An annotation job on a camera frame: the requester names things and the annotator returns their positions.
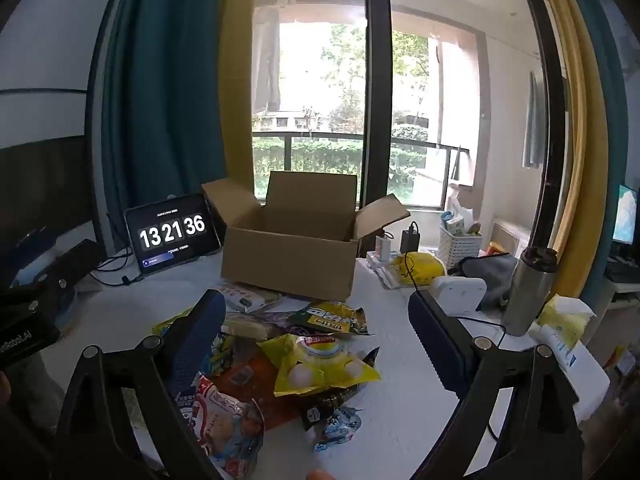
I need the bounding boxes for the computer monitor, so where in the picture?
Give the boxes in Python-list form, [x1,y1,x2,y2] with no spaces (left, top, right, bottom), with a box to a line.
[612,184,640,246]

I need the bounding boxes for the yellow snack packet white balls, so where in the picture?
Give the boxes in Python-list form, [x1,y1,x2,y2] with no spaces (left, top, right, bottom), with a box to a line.
[260,332,382,398]

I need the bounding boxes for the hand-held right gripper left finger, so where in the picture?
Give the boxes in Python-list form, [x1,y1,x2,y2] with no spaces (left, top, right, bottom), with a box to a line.
[52,289,228,480]

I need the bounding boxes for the black tablet cable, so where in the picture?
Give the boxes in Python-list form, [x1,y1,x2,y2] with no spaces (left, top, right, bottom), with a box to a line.
[89,247,147,287]

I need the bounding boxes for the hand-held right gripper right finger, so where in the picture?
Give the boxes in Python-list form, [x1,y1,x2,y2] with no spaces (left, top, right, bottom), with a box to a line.
[407,289,586,480]

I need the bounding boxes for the brown cardboard box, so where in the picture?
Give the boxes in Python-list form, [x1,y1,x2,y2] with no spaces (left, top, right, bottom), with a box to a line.
[201,171,411,302]

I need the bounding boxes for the white plastic basket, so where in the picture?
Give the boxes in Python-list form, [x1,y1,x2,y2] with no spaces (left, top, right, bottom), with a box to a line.
[439,222,483,270]

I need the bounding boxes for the small blue snack packet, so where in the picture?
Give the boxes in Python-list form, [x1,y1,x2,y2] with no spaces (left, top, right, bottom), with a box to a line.
[312,407,363,453]

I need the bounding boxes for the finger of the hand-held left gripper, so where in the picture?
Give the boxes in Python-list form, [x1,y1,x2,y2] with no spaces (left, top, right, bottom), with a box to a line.
[52,239,107,288]
[0,274,78,323]

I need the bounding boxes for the grey cloth bag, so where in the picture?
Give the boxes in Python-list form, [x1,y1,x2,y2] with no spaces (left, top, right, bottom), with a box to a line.
[447,252,521,311]

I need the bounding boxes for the pale yellow snack packet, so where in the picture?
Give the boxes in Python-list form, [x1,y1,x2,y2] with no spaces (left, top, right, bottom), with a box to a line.
[222,312,273,341]

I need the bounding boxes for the red white snack packet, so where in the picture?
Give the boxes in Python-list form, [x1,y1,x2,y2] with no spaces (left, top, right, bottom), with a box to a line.
[175,375,266,480]

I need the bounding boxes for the green snack packet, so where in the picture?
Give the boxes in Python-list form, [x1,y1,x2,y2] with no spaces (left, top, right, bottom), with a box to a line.
[290,301,371,336]

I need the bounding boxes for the black balcony railing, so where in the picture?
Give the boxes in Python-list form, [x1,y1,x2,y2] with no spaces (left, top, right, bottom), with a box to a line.
[252,132,471,201]

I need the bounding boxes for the black door frame post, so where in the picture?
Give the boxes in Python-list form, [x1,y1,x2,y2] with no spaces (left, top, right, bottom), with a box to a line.
[517,0,568,256]
[362,0,396,211]

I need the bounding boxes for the teal curtain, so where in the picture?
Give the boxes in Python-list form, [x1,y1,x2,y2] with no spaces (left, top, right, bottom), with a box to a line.
[585,0,640,301]
[87,0,226,261]

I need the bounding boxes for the black tablet with clock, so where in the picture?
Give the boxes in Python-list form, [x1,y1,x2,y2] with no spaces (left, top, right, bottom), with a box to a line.
[124,194,222,276]

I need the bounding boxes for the white tissue pack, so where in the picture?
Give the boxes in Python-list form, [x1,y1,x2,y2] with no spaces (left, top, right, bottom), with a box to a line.
[529,324,583,368]

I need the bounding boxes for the hanging grey garment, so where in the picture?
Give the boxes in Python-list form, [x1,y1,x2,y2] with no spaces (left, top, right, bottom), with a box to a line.
[252,6,282,116]

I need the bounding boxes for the small white card packet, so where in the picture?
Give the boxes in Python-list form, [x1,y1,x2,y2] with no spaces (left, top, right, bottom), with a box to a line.
[220,284,281,313]

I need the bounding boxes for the yellow tissue pack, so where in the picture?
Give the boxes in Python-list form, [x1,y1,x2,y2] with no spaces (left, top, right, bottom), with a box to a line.
[537,295,597,351]

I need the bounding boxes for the white power strip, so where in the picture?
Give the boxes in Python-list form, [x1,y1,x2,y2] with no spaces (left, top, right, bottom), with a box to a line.
[366,250,416,290]

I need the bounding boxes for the black power cable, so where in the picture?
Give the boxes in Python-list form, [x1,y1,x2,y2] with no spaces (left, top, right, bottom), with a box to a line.
[447,312,508,348]

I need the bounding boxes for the orange snack packet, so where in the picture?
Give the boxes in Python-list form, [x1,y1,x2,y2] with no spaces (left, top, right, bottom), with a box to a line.
[215,345,306,431]

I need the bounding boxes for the steel thermos bottle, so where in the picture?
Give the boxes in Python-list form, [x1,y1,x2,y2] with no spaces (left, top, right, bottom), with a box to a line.
[500,247,558,337]

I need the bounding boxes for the yellow curtain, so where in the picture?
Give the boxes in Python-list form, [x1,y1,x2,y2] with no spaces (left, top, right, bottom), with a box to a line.
[530,0,631,281]
[220,0,261,201]

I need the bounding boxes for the white rounded device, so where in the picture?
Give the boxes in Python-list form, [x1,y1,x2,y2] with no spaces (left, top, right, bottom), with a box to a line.
[429,276,488,317]

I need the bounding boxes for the dark panel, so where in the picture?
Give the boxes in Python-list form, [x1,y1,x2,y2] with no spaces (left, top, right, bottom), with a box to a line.
[0,136,98,261]

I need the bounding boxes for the yellow plastic bag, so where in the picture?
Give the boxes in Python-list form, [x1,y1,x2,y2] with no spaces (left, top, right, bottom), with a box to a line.
[392,252,447,288]

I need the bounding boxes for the black charger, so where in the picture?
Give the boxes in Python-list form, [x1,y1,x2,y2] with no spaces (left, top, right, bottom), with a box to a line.
[400,221,422,255]

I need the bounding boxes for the black keyboard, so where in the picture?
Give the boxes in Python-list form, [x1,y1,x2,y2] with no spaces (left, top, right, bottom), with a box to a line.
[605,260,640,283]

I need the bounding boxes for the purple snack packet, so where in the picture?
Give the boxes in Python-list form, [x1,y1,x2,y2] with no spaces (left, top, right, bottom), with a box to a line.
[225,310,311,338]

